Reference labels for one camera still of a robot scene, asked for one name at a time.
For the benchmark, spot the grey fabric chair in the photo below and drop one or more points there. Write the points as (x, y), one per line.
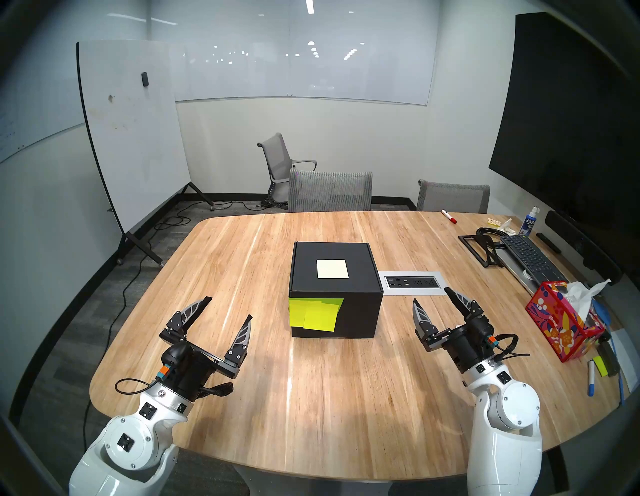
(452, 197)

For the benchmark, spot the red floral tissue box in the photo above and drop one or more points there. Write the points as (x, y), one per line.
(560, 320)

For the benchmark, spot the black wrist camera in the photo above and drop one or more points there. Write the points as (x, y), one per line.
(481, 330)
(176, 354)

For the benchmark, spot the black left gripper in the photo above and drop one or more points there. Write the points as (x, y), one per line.
(200, 372)

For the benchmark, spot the black cardboard box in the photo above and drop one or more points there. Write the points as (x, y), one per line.
(360, 310)

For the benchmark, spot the large black whiteboard eraser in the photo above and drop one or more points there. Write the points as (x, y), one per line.
(611, 357)

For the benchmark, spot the white paper sheet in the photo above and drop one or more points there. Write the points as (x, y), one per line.
(629, 355)

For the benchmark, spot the neon green sticky note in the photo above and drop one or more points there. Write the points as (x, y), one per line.
(295, 312)

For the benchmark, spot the red whiteboard marker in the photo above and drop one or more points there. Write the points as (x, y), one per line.
(448, 216)

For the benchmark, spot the black video bar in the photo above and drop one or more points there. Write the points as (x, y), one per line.
(580, 245)

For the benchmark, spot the grey mesh chair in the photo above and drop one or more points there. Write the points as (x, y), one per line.
(330, 192)

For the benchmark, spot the rolling whiteboard on black stand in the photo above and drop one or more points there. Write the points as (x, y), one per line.
(135, 140)

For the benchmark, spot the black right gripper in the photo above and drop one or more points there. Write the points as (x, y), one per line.
(467, 352)

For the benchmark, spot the yellow sticky note pad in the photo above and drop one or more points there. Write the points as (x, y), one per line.
(600, 366)

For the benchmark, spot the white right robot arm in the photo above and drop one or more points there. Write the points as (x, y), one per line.
(505, 450)

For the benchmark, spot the blue whiteboard marker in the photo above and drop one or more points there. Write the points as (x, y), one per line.
(591, 375)

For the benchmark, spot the whiteboard cleaner spray bottle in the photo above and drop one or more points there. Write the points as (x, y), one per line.
(527, 225)

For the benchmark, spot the silver table power outlet panel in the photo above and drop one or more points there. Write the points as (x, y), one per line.
(413, 282)

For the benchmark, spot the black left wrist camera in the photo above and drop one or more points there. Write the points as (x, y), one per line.
(176, 354)

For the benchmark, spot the large black wall screen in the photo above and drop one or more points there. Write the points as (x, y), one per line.
(565, 125)

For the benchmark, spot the pale yellow sticky note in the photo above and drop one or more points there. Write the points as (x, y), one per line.
(332, 269)

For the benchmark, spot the clean glass wall whiteboard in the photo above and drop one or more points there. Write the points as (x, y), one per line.
(300, 75)

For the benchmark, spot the crumpled white tissue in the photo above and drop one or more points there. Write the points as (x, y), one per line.
(507, 226)

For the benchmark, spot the grey office chair with armrests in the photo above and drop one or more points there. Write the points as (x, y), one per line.
(277, 152)

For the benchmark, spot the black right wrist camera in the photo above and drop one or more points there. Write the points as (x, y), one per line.
(481, 330)

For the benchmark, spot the black keyboard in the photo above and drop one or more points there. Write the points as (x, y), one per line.
(520, 280)
(530, 257)

